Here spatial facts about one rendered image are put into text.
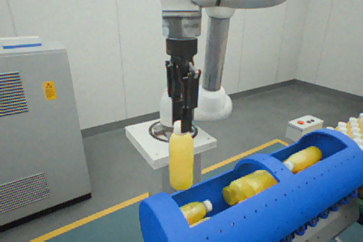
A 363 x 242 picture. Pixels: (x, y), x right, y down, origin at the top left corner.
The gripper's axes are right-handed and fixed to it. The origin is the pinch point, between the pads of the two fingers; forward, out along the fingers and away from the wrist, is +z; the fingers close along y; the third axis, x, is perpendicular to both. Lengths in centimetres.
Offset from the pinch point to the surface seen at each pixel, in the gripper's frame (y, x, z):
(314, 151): 2, 67, 32
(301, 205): 18.7, 33.3, 31.7
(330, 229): 18, 61, 59
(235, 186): -0.3, 22.7, 33.4
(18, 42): -164, -41, -3
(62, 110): -149, -22, 49
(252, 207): 14.8, 14.7, 26.2
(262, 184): 7.9, 27.0, 28.2
